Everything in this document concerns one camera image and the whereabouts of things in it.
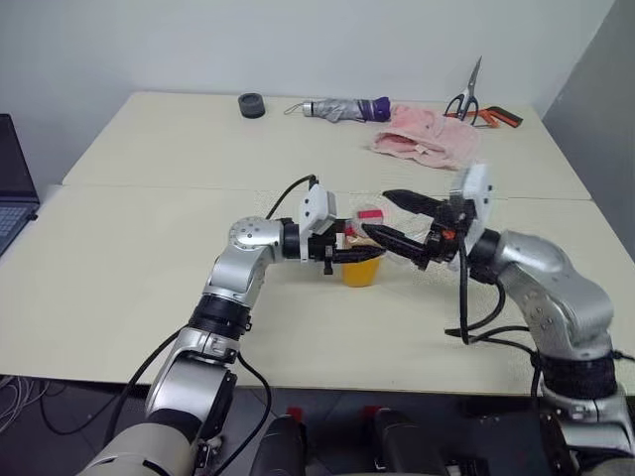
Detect dark rounded shape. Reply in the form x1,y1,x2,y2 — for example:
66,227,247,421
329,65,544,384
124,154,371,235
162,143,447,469
364,406,450,476
250,406,309,476

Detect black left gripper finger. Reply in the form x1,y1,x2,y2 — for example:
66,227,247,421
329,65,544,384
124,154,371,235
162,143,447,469
331,245,388,265

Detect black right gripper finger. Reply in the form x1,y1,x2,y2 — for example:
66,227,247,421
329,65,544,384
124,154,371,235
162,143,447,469
360,223,434,272
381,188,450,217

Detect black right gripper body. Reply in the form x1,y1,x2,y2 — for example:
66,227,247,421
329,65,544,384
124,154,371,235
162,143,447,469
424,197,477,264

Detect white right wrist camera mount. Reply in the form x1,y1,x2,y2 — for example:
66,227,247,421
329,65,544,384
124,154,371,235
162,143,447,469
447,161,495,272

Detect pink towel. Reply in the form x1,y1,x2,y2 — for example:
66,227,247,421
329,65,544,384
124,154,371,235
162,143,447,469
364,104,481,173

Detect white floor cable bundle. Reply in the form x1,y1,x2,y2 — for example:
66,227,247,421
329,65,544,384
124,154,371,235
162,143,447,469
0,374,51,437

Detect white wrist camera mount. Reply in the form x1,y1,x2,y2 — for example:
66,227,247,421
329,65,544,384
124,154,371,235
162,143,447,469
296,182,342,262
447,161,495,272

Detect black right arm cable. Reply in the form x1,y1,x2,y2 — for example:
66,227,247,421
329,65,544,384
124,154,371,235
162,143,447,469
443,242,545,398

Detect clear bottle with orange drink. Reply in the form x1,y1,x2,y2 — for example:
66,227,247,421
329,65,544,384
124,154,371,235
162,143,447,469
340,194,399,290

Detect black round container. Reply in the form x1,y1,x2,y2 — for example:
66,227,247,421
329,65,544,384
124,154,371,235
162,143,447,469
237,92,267,120

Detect orange black hand tool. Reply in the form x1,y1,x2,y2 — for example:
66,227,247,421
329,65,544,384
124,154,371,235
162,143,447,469
444,105,525,130

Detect silver folded umbrella purple handle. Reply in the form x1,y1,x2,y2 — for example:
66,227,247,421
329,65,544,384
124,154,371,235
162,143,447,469
284,96,393,124

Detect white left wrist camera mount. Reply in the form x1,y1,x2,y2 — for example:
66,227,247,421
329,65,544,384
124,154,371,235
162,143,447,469
296,182,342,262

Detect black handled scissors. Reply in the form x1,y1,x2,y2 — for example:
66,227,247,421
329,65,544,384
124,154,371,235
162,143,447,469
443,56,483,123

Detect dark laptop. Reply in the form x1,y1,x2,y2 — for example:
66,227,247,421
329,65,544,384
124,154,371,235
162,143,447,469
0,113,41,257

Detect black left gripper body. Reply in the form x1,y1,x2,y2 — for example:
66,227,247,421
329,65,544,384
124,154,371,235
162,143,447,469
307,220,349,276

